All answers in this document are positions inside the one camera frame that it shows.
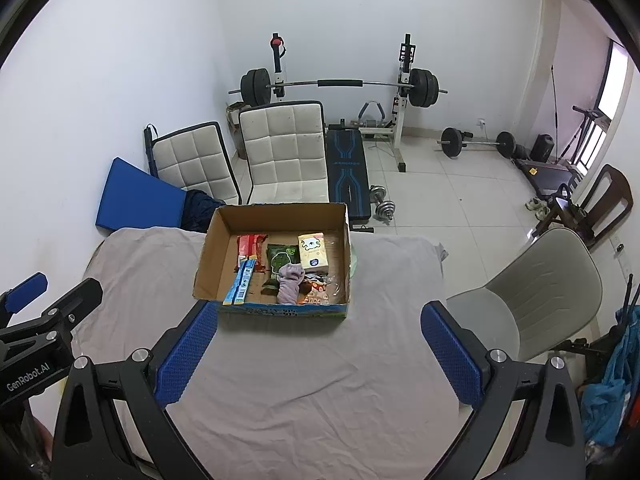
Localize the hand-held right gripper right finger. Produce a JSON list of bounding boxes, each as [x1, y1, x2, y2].
[[420, 301, 586, 480]]

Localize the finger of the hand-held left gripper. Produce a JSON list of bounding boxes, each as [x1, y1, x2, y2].
[[0, 272, 50, 317], [42, 277, 104, 341]]

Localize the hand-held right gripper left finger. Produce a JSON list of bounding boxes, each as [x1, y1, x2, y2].
[[52, 300, 221, 480]]

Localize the long blue snack packet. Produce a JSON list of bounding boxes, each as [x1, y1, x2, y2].
[[222, 257, 258, 306]]

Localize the cardboard box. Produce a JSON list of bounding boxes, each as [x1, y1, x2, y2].
[[192, 202, 353, 322]]

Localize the purple sock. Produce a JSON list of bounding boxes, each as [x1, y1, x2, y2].
[[276, 262, 307, 306]]

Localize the red snack packet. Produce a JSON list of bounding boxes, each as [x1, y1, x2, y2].
[[235, 233, 268, 261]]

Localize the green wet wipes packet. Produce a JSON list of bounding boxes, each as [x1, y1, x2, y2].
[[261, 242, 301, 293]]

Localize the orange snack packet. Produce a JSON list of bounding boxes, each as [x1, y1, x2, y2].
[[297, 280, 333, 307]]

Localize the yellow tissue pack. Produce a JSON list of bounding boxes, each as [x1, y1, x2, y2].
[[297, 232, 331, 270]]

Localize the blue foam mat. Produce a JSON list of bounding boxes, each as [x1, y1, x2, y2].
[[94, 157, 188, 233]]

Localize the grey tablecloth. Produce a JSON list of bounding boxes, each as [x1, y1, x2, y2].
[[70, 226, 481, 480]]

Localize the grey plastic chair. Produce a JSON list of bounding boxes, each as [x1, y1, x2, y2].
[[445, 227, 603, 363]]

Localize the dark blue clothing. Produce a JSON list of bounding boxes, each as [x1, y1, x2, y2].
[[180, 190, 226, 233]]

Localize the light blue plastic bag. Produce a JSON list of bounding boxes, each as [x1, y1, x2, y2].
[[582, 305, 640, 448]]

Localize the white quilted chair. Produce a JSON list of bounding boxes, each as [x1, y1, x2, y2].
[[150, 121, 241, 206], [238, 101, 331, 206]]

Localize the black tripod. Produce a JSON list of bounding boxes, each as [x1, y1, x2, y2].
[[617, 272, 640, 321]]

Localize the treadmill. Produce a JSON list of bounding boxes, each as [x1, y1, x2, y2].
[[515, 105, 616, 196]]

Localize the small floor barbell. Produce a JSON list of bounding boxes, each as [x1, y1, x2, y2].
[[436, 127, 516, 158]]

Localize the black weight bench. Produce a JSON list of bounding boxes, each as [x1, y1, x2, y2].
[[325, 119, 375, 233]]

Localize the black speaker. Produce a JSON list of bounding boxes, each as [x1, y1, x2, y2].
[[530, 133, 555, 162]]

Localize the dark wooden chair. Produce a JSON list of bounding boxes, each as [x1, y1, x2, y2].
[[530, 164, 635, 251]]

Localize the brown container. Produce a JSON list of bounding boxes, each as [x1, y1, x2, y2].
[[225, 102, 251, 136]]

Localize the white barbell rack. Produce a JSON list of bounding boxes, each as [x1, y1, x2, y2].
[[270, 33, 418, 173]]

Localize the grey padded bench attachment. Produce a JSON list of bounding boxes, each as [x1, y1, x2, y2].
[[357, 100, 388, 123]]

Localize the thin black upright pole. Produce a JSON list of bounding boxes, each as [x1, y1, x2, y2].
[[550, 64, 560, 133]]

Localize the large loaded barbell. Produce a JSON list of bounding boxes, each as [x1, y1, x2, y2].
[[229, 67, 448, 109]]

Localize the window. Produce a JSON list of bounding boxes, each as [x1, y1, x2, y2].
[[597, 40, 631, 121]]

